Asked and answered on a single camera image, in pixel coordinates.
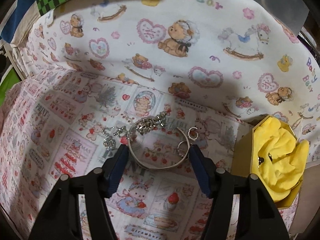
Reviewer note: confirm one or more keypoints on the rhinestone chain jewelry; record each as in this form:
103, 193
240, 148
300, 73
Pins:
148, 124

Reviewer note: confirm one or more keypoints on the baby bear print sheet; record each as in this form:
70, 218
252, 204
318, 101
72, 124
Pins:
214, 64

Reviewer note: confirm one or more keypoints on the striped Paris blanket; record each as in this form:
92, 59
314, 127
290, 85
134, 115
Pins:
18, 21

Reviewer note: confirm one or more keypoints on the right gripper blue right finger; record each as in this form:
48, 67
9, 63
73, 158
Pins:
204, 169

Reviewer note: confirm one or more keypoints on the yellow cloth in box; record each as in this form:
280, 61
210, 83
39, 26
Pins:
289, 158

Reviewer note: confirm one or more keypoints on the pink strawberry print cloth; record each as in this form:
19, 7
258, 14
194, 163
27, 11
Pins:
51, 126

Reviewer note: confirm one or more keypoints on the yellow octagonal jewelry box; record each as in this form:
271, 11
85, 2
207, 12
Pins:
242, 162

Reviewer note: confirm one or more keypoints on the translucent plastic cup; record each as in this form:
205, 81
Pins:
291, 13

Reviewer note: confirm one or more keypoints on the rhinestone ball earring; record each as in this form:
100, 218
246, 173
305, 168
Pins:
113, 136

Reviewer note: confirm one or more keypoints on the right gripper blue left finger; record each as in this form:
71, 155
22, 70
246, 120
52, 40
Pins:
113, 169

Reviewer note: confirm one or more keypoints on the silver hoop earring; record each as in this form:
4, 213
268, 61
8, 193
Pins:
193, 133

